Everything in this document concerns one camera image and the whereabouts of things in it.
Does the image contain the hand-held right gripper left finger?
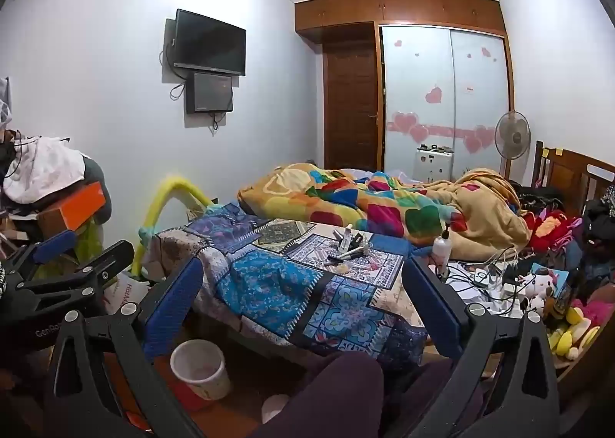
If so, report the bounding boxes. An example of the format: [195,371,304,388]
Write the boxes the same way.
[43,254,206,438]

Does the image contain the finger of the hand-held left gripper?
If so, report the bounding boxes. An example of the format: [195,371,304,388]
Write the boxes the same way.
[0,229,79,283]
[10,240,136,305]

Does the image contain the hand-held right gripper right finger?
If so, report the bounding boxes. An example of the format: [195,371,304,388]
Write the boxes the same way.
[400,255,561,438]

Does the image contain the pile of cosmetic tubes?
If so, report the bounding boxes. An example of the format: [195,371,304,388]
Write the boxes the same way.
[323,224,380,270]

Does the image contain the green leaf print bag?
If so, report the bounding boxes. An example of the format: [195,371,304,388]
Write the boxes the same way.
[38,217,104,275]

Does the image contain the white plastic bag red print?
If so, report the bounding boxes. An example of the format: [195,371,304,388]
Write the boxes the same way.
[103,270,150,316]

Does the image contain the orange box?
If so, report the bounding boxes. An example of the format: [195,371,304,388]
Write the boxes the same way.
[37,181,106,233]

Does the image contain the white pump bottle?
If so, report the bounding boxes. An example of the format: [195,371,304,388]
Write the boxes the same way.
[432,223,455,270]

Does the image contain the white crumpled cloth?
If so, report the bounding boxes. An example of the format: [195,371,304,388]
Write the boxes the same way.
[2,135,86,204]

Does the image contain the dark cushion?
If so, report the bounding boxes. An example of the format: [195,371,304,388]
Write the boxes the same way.
[81,154,113,222]

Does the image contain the patterned cloth-covered table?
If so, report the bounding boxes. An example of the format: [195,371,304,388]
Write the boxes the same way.
[144,205,433,366]

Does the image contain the yellow foam tube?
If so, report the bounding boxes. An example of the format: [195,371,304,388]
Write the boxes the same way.
[131,173,214,275]

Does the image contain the white plush doll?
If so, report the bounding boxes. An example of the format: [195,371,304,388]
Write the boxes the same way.
[524,267,563,318]

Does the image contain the colourful patterned blanket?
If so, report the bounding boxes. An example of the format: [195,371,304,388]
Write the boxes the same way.
[238,163,532,253]

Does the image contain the person's leg dark pants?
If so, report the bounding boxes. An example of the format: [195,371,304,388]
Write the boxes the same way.
[250,351,486,438]

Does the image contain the yellow plush toy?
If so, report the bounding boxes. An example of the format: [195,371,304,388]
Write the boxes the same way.
[548,306,601,359]

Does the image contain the red plush toy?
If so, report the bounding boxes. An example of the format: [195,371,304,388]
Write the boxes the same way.
[524,210,580,251]

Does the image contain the small white appliance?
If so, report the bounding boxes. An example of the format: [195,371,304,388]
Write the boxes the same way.
[414,145,455,182]

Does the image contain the pink plush toy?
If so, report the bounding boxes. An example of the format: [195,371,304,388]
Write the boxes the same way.
[572,298,615,328]

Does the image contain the black clothes pile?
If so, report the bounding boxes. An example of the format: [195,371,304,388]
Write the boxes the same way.
[579,200,615,304]

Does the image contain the wooden bed headboard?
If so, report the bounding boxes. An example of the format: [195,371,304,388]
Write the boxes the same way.
[531,140,615,218]

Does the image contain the standing electric fan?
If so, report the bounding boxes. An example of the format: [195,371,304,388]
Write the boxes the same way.
[495,110,532,179]

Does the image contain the brown wooden door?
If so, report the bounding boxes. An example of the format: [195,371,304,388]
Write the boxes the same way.
[323,41,380,170]

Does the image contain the wooden wardrobe with sliding doors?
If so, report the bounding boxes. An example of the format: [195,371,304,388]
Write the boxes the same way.
[294,0,510,179]

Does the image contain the tangle of charger cables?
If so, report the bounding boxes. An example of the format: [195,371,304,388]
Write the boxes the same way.
[447,250,534,314]

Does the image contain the small black wall monitor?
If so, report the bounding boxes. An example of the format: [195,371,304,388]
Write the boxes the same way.
[186,72,234,115]

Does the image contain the black wall television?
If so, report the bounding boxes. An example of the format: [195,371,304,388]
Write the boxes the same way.
[173,8,247,77]

